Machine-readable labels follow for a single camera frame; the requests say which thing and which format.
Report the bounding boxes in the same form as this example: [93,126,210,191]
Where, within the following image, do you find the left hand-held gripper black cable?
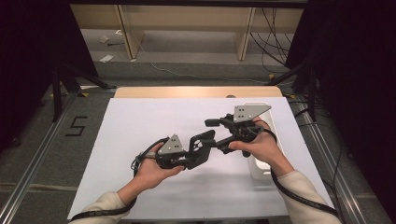
[69,136,171,222]

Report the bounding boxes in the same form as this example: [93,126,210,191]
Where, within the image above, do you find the person's left hand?
[134,142,185,190]

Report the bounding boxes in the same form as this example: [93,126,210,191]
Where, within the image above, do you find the hand-held gripper black cable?
[69,136,171,222]
[255,125,340,218]

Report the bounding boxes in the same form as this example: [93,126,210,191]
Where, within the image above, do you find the bundle of black cables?
[248,7,300,74]

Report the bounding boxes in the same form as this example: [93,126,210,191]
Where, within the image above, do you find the beige wooden shelf unit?
[70,4,304,62]

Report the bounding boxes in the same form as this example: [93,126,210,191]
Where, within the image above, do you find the white board table cover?
[67,96,335,221]

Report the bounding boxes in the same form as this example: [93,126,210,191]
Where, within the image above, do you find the right hand-held gripper black cable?
[255,125,340,218]

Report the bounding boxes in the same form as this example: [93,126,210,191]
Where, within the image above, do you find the thin white floor cable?
[136,36,269,85]

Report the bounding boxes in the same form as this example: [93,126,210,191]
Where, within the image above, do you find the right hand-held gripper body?
[216,104,273,155]

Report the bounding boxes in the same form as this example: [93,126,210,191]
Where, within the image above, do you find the white oblong plastic bin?
[242,102,285,181]

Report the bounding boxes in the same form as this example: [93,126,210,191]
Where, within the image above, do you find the aluminium floor rail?
[0,91,78,224]
[288,99,369,224]

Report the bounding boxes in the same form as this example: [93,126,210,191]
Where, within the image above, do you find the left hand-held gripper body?
[154,133,191,171]

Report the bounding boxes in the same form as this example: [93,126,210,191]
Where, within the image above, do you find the black floor cable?
[293,99,345,224]

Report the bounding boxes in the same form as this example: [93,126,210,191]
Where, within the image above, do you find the light wooden table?
[113,86,284,99]

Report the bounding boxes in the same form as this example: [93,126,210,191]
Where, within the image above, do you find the dark curtain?
[0,0,99,152]
[284,0,396,216]

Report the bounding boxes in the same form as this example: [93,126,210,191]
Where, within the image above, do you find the person's right hand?
[228,117,295,177]

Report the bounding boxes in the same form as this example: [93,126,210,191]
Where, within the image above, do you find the black metal stand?
[50,62,117,123]
[265,59,318,122]

